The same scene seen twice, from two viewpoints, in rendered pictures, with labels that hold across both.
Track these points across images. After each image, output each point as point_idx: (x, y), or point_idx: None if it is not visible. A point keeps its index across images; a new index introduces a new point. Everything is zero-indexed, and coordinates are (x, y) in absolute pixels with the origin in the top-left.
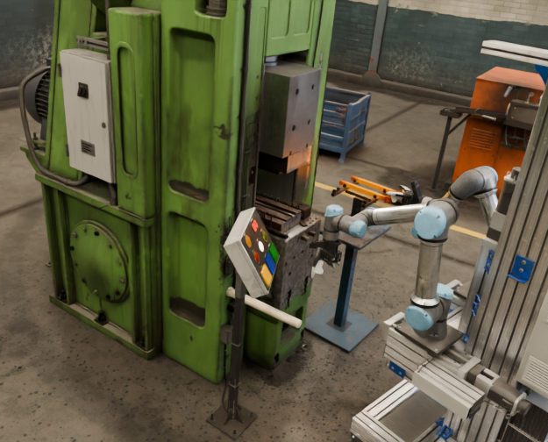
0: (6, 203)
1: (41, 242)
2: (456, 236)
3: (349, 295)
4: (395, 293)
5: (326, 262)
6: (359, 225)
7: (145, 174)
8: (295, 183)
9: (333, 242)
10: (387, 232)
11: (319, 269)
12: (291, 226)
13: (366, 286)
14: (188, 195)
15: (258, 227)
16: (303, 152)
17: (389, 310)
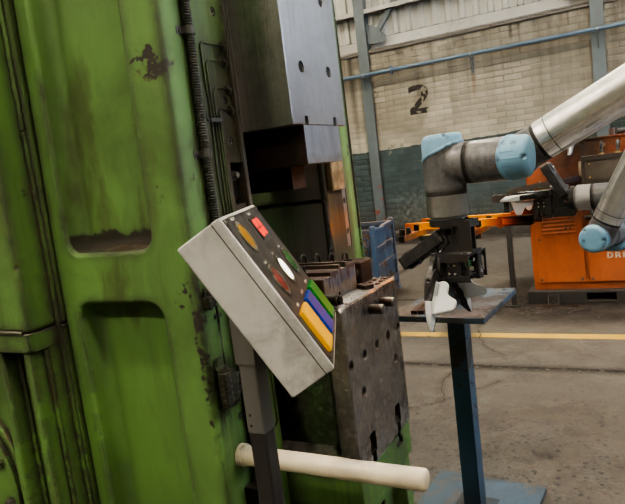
0: None
1: None
2: (582, 344)
3: (479, 441)
4: (544, 435)
5: (456, 281)
6: (521, 138)
7: (11, 226)
8: (330, 230)
9: (461, 220)
10: (481, 362)
11: (445, 301)
12: (343, 291)
13: (489, 436)
14: (110, 250)
15: (269, 237)
16: (331, 131)
17: (551, 463)
